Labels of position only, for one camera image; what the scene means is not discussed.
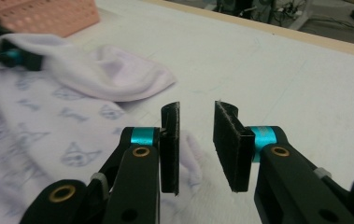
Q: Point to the pink plastic basket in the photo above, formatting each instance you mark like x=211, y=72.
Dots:
x=47, y=15

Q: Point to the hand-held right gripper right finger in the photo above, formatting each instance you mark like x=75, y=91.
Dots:
x=277, y=174

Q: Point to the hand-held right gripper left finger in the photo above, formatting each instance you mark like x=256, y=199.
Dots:
x=140, y=174

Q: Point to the white metal stand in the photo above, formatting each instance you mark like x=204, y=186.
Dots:
x=297, y=18

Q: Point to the white cat-print pillowcase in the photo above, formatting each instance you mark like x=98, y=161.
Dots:
x=40, y=124

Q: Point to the white grid mat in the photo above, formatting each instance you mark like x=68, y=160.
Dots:
x=258, y=77

